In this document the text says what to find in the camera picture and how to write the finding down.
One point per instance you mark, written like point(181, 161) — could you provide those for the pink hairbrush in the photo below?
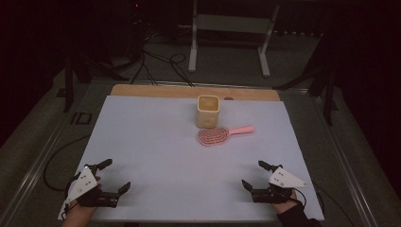
point(212, 137)

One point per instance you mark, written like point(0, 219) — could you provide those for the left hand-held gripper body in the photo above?
point(82, 184)

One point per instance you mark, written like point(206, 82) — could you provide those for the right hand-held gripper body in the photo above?
point(285, 179)

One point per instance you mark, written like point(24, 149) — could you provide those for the white metal stand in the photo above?
point(233, 23)

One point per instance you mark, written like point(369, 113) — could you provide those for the person's right hand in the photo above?
point(283, 207)

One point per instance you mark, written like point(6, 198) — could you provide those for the person's left hand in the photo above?
point(77, 216)

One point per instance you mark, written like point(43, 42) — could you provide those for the pale yellow square cup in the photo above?
point(208, 118)

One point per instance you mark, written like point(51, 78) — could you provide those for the black metal stand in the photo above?
point(327, 91)
point(68, 85)

